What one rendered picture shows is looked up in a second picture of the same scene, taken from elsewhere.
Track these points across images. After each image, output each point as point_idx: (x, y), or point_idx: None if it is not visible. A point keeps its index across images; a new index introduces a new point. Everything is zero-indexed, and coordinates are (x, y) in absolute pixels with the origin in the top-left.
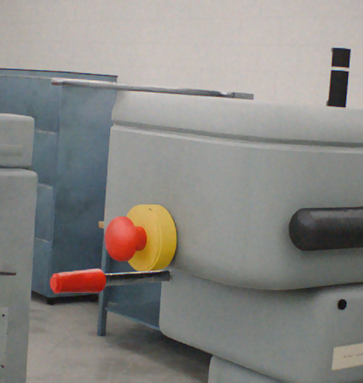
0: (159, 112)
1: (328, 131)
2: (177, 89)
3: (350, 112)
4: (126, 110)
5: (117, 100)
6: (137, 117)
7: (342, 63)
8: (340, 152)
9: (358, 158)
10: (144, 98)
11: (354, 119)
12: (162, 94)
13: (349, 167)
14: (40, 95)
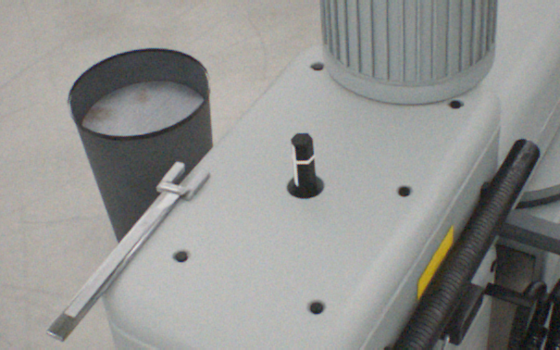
0: (177, 346)
1: (354, 348)
2: (148, 235)
3: (363, 301)
4: (130, 327)
5: (110, 305)
6: (148, 340)
7: (307, 156)
8: (365, 346)
9: (376, 331)
10: (147, 318)
11: (368, 308)
12: (167, 315)
13: (371, 344)
14: None
